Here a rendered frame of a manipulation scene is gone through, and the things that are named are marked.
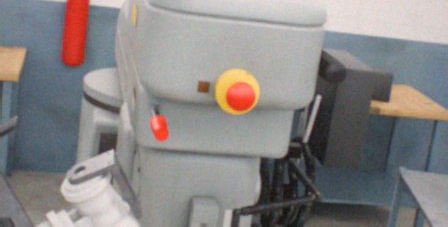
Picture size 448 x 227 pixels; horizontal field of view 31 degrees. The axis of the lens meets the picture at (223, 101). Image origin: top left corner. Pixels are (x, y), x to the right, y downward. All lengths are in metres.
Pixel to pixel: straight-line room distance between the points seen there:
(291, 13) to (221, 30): 0.10
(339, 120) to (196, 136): 0.47
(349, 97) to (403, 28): 4.40
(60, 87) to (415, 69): 2.54
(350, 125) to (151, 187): 0.50
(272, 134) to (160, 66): 0.24
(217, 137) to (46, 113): 4.50
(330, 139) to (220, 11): 0.61
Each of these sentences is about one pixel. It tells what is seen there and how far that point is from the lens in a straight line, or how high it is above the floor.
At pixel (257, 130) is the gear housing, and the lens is 1.25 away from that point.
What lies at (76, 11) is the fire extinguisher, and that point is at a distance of 5.41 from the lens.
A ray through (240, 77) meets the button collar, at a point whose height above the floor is 1.78.
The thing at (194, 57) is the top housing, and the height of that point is 1.80.
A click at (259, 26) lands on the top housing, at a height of 1.85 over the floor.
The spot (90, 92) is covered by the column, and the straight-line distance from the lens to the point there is 1.87.
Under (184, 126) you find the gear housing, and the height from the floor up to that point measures 1.67.
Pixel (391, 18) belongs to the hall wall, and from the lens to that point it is 5.97.
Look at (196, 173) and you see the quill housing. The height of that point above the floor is 1.59.
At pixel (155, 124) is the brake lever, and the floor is 1.71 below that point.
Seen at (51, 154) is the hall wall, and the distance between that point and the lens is 5.80.
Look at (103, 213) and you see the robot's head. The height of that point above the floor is 1.63.
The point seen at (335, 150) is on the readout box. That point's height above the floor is 1.55.
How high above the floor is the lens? 2.02
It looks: 14 degrees down
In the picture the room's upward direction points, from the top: 8 degrees clockwise
